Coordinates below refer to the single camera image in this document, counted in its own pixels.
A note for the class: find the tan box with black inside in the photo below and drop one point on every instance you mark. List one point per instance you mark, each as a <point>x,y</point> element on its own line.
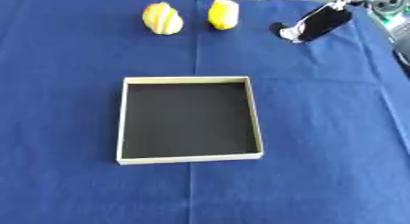
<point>188,119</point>

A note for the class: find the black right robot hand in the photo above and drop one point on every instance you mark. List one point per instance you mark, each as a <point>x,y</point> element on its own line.
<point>325,22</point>

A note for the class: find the yellow toy lemon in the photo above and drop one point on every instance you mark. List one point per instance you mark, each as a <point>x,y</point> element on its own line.
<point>223,14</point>

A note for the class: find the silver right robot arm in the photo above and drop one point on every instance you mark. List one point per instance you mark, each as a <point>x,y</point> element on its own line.
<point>388,8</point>

